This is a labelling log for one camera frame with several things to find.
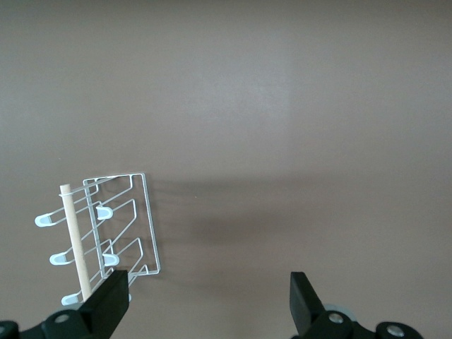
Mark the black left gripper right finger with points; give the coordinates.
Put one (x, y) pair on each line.
(303, 303)

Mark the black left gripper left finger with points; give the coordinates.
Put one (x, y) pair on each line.
(102, 307)

